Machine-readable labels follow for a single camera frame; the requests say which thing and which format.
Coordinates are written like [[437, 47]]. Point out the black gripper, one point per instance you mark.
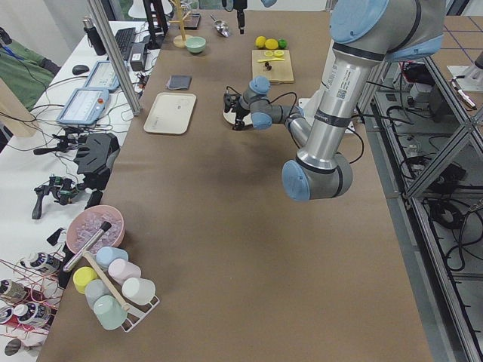
[[239, 7], [240, 113]]

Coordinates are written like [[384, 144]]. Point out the cream round plate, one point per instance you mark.
[[231, 116]]

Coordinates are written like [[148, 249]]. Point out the black tray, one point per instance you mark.
[[190, 23]]

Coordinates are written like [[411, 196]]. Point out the cream rabbit tray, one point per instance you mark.
[[170, 113]]

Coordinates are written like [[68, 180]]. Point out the metal scoop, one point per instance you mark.
[[221, 27]]

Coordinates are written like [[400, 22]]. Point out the round yellow lemon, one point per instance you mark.
[[271, 44]]

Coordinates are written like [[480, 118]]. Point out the green lime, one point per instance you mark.
[[282, 44]]

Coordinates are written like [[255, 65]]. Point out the mint green bowl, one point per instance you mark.
[[195, 44]]

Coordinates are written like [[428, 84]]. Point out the yellow plastic knife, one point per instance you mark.
[[274, 59]]

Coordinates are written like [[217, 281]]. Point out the wooden mug tree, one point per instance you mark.
[[181, 39]]

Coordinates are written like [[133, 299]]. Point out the wooden cutting board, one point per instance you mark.
[[281, 72]]

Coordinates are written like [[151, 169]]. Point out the grey folded cloth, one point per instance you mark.
[[179, 82]]

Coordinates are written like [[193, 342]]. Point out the black keyboard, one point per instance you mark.
[[125, 40]]

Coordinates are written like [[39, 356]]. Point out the teach pendant far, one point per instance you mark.
[[103, 75]]

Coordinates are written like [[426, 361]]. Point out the teach pendant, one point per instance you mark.
[[84, 106], [103, 75]]

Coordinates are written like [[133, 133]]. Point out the black water bottle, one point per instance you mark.
[[94, 38]]

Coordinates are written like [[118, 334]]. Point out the teach pendant near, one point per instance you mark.
[[84, 106]]

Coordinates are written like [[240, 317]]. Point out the black computer mouse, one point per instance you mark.
[[80, 69]]

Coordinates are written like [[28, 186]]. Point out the pink bowl with ice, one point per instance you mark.
[[89, 221]]

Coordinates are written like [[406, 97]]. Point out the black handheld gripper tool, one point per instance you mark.
[[63, 189]]

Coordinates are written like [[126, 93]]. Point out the pink cup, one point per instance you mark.
[[120, 270]]

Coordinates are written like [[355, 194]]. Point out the blue cup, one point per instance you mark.
[[106, 255]]

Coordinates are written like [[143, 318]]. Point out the white cup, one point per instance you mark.
[[139, 290]]

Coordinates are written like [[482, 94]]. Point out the yellow cup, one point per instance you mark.
[[82, 277]]

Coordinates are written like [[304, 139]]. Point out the grey cup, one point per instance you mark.
[[94, 290]]

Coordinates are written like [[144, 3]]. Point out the white cup rack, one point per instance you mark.
[[136, 313]]

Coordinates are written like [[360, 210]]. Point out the mint cup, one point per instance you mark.
[[109, 312]]

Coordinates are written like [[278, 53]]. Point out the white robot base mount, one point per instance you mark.
[[310, 105]]

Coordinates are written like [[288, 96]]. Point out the aluminium frame post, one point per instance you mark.
[[97, 12]]

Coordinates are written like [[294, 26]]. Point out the metal ice scoop handle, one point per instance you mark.
[[70, 264]]

